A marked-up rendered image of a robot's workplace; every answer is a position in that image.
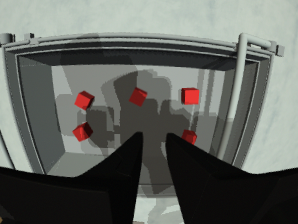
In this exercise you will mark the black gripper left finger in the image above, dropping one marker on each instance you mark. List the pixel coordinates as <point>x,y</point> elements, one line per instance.
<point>104,195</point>

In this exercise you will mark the small red block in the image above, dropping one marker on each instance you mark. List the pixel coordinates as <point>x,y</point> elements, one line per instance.
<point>190,95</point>
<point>83,131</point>
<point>189,136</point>
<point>84,100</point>
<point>138,96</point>

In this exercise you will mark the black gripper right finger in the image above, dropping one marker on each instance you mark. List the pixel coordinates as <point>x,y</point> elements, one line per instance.
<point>213,192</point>

